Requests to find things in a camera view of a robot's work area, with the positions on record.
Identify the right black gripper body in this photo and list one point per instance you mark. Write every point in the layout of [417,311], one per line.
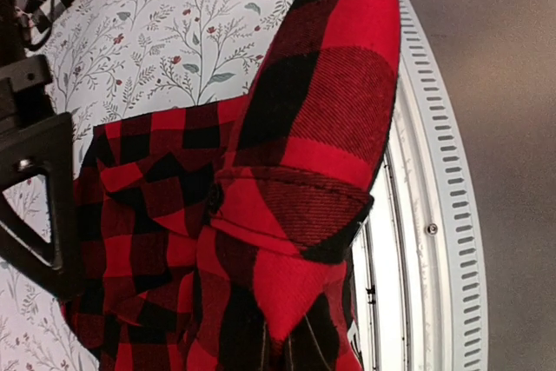
[25,105]

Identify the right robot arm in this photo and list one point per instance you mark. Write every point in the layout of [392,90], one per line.
[8,6]

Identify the front aluminium rail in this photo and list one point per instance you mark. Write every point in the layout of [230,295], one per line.
[419,272]

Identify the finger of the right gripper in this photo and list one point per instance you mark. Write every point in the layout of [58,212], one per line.
[48,214]

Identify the floral patterned table mat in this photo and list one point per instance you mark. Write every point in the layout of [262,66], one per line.
[113,59]

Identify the red black plaid shirt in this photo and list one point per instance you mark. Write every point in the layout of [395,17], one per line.
[217,237]

